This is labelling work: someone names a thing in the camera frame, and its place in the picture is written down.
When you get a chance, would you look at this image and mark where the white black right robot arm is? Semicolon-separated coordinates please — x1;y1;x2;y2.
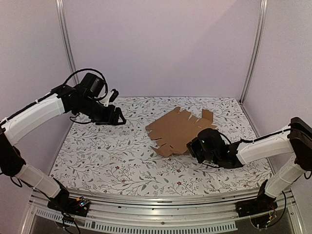
187;117;312;213

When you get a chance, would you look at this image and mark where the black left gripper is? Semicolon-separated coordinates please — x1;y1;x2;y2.
75;96;126;125

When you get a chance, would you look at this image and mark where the right aluminium corner post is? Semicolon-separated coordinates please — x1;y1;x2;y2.
239;0;268;105

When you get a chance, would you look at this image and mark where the aluminium front rail frame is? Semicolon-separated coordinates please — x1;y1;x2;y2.
19;187;305;234

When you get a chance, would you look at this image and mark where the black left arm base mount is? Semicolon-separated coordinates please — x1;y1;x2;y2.
47;188;91;217

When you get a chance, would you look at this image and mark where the brown cardboard box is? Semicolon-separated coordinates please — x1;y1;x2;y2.
145;107;216;157

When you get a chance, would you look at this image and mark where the floral patterned table mat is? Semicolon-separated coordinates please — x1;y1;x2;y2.
50;97;272;196

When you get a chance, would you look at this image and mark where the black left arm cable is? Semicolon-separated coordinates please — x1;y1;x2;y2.
63;69;109;100

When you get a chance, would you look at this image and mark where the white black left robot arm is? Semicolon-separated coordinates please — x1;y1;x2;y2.
0;69;126;212

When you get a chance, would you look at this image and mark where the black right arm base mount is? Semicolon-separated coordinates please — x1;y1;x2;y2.
235;194;278;217

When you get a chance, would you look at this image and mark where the left aluminium corner post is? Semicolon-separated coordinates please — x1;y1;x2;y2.
55;0;76;73

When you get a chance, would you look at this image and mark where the aluminium corner post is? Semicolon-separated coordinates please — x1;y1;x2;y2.
55;0;76;73
239;0;268;105

